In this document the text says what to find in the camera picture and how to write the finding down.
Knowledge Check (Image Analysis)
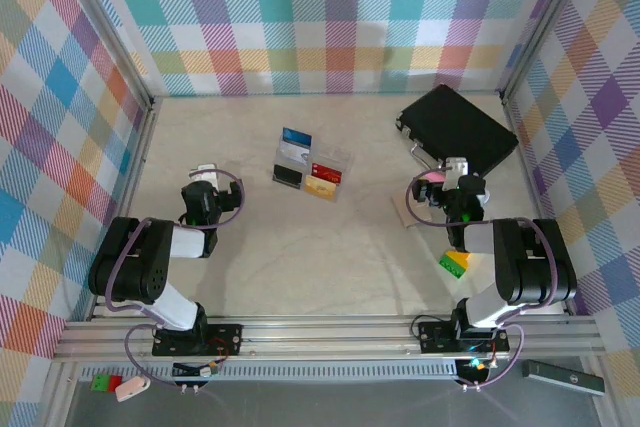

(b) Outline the black card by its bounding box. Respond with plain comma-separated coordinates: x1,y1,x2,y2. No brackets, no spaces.
273,162,303,186

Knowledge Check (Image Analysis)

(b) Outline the white silver card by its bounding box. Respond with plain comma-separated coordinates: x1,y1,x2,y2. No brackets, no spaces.
276,141,311,164

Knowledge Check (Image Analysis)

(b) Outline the plain blue card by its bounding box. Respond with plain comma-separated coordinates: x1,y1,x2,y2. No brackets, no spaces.
281,126,314,148

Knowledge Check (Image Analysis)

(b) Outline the gold card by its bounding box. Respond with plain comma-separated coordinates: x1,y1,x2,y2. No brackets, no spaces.
304,175,337,198

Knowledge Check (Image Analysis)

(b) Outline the clear acrylic card organizer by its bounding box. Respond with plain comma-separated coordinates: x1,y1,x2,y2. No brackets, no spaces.
271,134,355,204

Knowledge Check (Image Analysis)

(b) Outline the red card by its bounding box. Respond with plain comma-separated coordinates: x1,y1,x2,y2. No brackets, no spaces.
310,162,344,183

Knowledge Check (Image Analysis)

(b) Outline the pink toy microphone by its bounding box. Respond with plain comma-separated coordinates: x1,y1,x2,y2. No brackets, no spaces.
419,170,490,207

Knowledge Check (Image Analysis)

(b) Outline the green yellow toy brick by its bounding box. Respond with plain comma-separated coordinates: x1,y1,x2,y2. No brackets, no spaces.
438,249,472,279

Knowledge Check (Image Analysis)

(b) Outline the black briefcase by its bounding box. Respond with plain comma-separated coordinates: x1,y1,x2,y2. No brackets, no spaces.
394,84,520,183

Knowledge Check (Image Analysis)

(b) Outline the small black controller board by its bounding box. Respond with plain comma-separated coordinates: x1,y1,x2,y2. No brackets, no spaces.
455,356,497,382
172,359,222,379

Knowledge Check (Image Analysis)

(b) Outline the pink eraser block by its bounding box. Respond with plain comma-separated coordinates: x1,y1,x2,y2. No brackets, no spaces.
114,376,151,402

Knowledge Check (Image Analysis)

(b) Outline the black flat bar device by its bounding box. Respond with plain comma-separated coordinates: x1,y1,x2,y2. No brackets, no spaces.
521,359,606,396

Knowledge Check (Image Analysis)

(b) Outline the green red toy block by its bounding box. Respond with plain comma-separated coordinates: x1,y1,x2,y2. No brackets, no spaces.
89,373,124,393

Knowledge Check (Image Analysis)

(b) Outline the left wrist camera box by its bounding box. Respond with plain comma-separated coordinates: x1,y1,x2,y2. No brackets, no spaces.
189,164,219,186

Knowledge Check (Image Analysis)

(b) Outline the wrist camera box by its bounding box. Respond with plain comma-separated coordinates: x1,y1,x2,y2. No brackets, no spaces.
444,156,472,182
189,164,219,186

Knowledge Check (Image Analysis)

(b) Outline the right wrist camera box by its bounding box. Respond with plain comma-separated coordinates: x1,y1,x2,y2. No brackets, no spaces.
444,156,472,182

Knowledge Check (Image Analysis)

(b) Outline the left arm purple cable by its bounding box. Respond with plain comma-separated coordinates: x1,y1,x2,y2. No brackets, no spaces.
103,170,247,389

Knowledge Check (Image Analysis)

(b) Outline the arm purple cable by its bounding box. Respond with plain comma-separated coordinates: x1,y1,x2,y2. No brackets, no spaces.
406,166,556,391
103,170,247,389

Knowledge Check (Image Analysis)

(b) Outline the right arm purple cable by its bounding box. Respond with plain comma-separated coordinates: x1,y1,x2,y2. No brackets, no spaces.
406,166,556,391

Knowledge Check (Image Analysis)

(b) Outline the aluminium table edge rail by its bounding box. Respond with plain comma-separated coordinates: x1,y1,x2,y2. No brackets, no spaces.
84,95,164,322
501,91,576,317

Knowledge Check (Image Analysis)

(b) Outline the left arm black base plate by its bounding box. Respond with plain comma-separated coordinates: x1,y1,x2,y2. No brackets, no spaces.
152,322,245,358

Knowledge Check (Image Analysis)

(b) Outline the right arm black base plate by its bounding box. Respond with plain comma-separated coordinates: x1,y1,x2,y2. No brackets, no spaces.
417,319,512,354

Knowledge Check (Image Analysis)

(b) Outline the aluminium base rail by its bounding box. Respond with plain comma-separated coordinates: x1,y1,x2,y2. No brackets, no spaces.
52,315,601,362

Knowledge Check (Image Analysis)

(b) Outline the aluminium frame post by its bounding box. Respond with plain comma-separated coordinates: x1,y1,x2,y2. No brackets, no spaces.
49,0,157,111
498,0,604,101

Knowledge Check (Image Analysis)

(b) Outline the grey slotted cable duct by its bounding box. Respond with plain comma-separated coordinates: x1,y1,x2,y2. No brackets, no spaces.
79,360,496,382

